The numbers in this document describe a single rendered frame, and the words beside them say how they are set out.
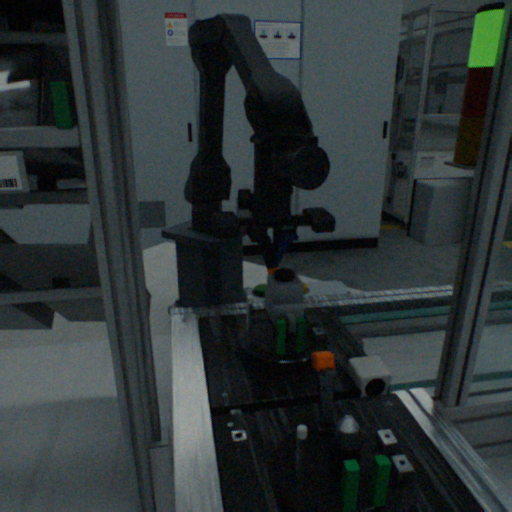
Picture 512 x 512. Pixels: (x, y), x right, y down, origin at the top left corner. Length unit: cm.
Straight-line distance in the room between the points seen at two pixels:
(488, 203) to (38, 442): 67
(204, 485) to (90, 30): 42
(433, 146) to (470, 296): 425
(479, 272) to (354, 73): 332
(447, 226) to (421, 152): 421
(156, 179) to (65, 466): 303
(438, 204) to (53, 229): 344
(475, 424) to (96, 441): 53
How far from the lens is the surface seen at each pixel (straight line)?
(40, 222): 378
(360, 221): 400
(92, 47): 34
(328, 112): 372
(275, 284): 61
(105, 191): 35
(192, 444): 55
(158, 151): 353
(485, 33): 54
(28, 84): 41
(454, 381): 61
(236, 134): 355
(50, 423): 78
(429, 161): 480
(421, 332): 88
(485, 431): 69
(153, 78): 351
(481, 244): 53
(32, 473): 71
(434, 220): 53
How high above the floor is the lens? 133
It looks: 22 degrees down
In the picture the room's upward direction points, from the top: straight up
